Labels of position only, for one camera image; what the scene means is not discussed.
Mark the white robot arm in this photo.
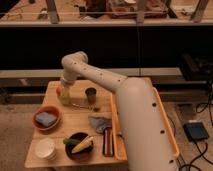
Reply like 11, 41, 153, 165
61, 51, 178, 171

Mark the green plastic cup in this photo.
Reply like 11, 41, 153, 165
59, 91, 70, 106

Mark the white paper cup stack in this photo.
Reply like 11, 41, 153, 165
35, 138, 56, 160

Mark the dark bowl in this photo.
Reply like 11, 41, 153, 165
63, 132, 94, 162

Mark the black foot pedal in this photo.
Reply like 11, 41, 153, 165
183, 122, 209, 142

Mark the blue sponge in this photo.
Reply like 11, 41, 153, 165
35, 112, 57, 127

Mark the wooden table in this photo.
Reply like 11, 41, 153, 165
25, 80, 127, 168

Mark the small spoon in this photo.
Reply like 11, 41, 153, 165
72, 104, 100, 112

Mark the yellow corn toy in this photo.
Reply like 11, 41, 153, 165
72, 136, 93, 154

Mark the yellow plastic tub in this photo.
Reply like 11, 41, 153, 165
110, 89, 180, 161

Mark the metal cup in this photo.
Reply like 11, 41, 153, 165
85, 87, 97, 104

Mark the orange bowl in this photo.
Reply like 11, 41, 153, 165
32, 106, 61, 131

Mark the green cucumber toy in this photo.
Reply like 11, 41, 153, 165
63, 138, 80, 146

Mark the grey cloth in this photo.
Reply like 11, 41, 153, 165
88, 116, 112, 134

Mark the red-orange apple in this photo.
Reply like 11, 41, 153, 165
56, 86, 62, 97

